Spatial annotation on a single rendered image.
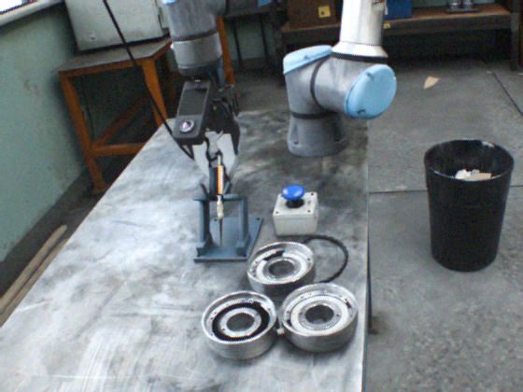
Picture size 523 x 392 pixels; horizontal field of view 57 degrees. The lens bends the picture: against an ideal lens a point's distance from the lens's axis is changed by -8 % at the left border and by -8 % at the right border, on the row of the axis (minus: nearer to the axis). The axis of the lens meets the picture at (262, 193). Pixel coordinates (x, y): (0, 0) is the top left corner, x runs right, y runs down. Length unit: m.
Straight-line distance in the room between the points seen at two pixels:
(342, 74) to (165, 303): 0.55
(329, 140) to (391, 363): 0.85
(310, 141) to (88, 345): 0.66
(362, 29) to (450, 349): 1.13
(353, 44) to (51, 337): 0.76
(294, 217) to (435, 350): 1.00
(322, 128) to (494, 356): 0.99
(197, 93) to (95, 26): 2.25
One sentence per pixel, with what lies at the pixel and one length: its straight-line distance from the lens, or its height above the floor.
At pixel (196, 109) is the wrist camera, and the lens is 0.80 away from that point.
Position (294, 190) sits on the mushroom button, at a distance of 0.90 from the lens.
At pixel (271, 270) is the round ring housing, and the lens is 0.82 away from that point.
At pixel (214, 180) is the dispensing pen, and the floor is 0.92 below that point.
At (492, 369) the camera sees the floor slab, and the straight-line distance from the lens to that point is 1.75.
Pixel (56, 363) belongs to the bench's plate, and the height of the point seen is 0.80.
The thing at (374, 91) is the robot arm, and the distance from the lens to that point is 1.03.
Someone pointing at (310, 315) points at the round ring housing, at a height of 0.81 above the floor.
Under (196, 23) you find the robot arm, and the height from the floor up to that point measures 1.19.
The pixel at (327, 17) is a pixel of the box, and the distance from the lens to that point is 4.15.
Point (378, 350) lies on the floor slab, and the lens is 1.78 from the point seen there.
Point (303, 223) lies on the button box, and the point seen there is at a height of 0.83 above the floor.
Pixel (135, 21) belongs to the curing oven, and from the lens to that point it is 2.93.
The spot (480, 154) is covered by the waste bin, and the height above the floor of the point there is 0.37.
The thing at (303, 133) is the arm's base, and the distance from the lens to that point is 1.17.
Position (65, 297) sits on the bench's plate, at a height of 0.80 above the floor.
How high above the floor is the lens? 1.32
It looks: 29 degrees down
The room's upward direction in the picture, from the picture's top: 11 degrees counter-clockwise
